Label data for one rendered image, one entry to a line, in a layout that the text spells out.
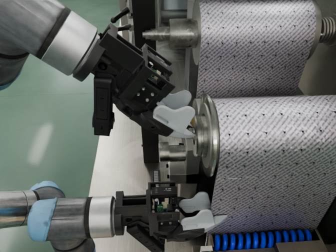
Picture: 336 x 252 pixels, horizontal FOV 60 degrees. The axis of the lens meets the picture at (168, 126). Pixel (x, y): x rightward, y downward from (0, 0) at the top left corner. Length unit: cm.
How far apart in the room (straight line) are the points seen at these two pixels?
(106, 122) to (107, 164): 52
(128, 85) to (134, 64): 3
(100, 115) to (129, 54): 11
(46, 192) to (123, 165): 30
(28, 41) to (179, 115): 22
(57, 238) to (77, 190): 153
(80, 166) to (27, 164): 40
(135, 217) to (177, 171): 13
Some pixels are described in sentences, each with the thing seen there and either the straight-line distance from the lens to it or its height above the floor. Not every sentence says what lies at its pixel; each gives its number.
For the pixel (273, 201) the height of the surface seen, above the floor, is 113.
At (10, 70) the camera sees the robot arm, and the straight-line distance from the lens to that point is 47.
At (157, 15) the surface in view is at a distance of 143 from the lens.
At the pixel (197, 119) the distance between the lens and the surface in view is 49.
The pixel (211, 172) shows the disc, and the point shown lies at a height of 123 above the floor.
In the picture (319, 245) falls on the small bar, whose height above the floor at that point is 105.
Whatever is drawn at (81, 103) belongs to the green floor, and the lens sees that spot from 289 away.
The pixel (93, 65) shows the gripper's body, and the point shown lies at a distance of 39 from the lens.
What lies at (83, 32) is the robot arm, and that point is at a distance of 39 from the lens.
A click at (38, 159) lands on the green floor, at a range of 242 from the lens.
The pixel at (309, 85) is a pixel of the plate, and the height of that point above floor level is 117.
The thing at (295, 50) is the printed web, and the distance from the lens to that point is 69.
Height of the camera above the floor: 159
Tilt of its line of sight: 40 degrees down
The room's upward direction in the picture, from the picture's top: straight up
